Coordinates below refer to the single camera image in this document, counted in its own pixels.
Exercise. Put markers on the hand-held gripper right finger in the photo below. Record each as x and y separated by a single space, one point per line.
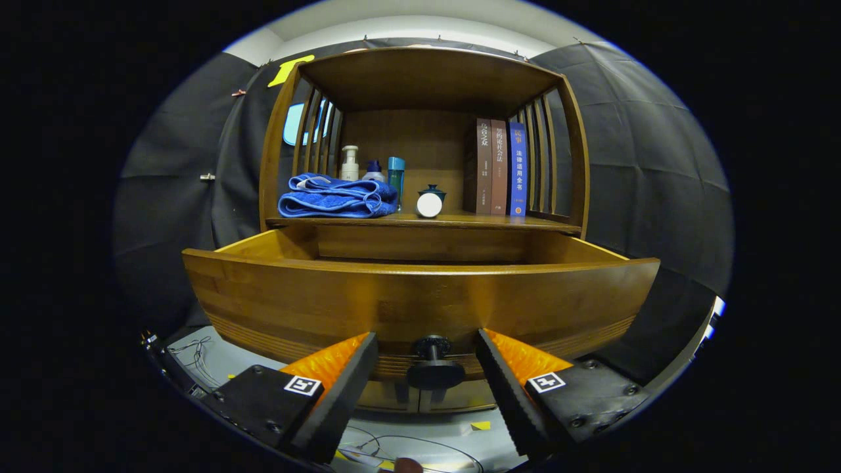
509 401

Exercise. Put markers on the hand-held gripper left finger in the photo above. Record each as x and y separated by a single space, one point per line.
338 401

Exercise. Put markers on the wooden drawer with black knob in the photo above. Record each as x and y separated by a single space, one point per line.
328 295

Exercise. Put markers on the green and white tube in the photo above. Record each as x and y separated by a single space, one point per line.
429 205

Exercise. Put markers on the wooden cabinet door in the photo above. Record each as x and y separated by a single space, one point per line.
387 398
473 398

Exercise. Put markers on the wooden countertop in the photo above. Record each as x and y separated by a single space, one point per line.
473 221

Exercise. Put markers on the wooden cabinet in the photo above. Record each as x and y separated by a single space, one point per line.
427 79

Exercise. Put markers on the yellow tape piece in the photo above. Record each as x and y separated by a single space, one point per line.
481 426

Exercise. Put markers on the blue folded towel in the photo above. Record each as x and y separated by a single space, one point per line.
328 200

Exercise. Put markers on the blue lidded teacup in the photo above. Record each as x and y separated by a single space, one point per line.
436 191

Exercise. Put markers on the white bottle with blue cap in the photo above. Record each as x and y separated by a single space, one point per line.
374 173

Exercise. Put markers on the blue book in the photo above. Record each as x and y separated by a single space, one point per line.
518 171

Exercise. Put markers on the reddish brown book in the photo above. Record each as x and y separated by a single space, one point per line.
499 167

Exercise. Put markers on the white pump bottle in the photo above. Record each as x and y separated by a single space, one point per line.
349 167

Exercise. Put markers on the teal slim bottle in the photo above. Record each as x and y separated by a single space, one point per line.
396 174

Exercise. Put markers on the black backdrop cloth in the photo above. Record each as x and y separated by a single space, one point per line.
657 164

